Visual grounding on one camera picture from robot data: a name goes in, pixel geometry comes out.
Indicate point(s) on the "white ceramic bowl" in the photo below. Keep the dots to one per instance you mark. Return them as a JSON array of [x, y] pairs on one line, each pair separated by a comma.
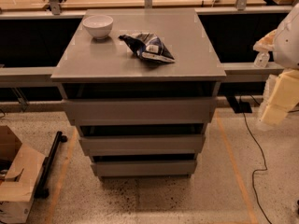
[[98, 26]]

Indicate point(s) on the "grey bottom drawer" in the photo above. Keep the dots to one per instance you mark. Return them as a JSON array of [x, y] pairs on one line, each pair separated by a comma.
[[143, 168]]

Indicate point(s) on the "grey drawer cabinet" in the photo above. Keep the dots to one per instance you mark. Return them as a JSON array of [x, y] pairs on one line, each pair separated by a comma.
[[108, 70]]

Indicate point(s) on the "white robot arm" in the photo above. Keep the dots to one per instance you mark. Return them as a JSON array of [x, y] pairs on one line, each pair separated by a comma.
[[283, 42]]

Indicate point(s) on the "black metal bar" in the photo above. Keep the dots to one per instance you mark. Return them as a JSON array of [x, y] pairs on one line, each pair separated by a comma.
[[41, 190]]

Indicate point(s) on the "brown cardboard box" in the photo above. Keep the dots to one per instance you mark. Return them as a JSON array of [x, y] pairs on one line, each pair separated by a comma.
[[21, 168]]

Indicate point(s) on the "dark blue chip bag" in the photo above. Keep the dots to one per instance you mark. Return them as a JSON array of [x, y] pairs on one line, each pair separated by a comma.
[[148, 47]]

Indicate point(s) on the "grey metal rail frame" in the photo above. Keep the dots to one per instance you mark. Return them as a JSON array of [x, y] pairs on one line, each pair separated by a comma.
[[235, 72]]

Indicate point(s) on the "grey drawer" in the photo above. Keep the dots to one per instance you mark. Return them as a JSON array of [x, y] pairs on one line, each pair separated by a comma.
[[142, 145], [140, 111], [143, 168]]

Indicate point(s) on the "clear sanitizer pump bottle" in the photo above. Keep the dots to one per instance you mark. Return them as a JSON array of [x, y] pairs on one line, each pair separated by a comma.
[[262, 59]]

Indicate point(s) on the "black floor power box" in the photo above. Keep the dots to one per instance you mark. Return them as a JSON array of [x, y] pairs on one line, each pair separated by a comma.
[[238, 105]]

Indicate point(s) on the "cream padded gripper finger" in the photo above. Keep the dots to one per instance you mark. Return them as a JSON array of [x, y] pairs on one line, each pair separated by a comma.
[[280, 96]]

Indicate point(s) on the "grey middle drawer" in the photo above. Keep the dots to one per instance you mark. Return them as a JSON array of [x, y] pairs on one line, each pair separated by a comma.
[[142, 145]]

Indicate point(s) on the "grey top drawer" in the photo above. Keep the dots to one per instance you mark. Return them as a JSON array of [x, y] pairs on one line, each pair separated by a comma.
[[140, 111]]

